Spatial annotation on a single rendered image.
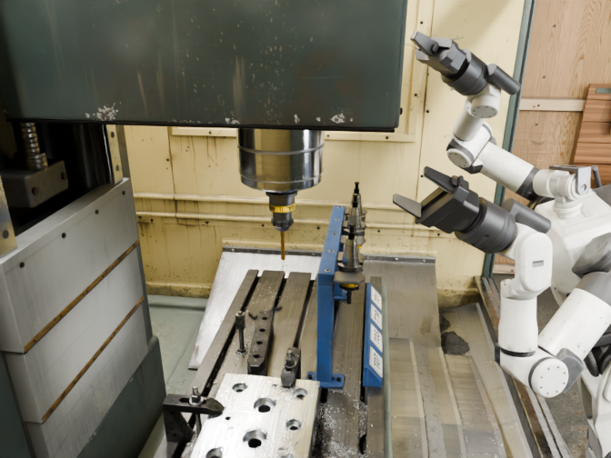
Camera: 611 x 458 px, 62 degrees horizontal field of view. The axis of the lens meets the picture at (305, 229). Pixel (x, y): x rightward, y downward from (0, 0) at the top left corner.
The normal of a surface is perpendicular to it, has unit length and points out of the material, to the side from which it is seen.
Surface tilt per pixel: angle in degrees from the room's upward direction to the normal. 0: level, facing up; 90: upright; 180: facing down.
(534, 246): 77
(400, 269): 24
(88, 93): 90
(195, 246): 90
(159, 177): 90
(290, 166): 90
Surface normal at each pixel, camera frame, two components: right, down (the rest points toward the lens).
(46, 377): 0.99, 0.04
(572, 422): 0.00, -0.92
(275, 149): -0.04, 0.39
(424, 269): -0.05, -0.67
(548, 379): 0.24, 0.17
